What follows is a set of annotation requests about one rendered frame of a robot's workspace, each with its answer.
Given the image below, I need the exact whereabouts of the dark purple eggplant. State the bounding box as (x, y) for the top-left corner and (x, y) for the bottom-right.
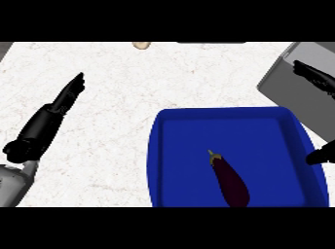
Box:
(207, 149), (251, 208)

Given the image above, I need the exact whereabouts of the small tan object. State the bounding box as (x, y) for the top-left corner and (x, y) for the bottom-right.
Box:
(131, 41), (152, 51)

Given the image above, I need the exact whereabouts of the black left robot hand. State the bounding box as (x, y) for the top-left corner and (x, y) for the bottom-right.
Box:
(2, 71), (86, 164)

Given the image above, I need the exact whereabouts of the blue plastic tray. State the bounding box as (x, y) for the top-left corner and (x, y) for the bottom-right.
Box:
(145, 106), (331, 208)

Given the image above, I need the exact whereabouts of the grey box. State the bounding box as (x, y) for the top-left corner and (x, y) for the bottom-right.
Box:
(255, 41), (335, 144)

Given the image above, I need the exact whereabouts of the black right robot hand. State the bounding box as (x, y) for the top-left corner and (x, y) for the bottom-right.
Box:
(292, 59), (335, 166)

